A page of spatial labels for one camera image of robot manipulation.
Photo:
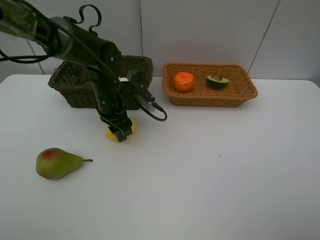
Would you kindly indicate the pink bottle white cap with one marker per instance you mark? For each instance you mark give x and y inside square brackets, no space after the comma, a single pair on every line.
[123,79]

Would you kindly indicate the yellow lemon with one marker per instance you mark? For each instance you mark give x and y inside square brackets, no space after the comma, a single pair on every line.
[113,137]

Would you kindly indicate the green red pear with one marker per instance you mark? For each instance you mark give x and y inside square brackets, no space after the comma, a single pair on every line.
[55,163]

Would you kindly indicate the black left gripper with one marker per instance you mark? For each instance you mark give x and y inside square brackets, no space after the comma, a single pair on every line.
[119,123]

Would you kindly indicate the orange tangerine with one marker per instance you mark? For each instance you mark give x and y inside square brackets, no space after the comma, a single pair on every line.
[184,82]

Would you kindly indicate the dark brown wicker basket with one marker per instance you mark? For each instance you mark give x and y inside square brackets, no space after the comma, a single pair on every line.
[73,82]

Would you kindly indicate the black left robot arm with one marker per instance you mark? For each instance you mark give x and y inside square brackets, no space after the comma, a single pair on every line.
[62,38]

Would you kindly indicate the halved avocado with pit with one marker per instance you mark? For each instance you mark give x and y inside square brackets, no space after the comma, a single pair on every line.
[217,81]

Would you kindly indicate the orange wicker basket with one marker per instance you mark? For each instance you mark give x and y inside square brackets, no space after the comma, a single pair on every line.
[239,89]

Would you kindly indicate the dark green pump bottle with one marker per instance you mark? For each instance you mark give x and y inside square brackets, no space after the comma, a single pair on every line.
[137,76]

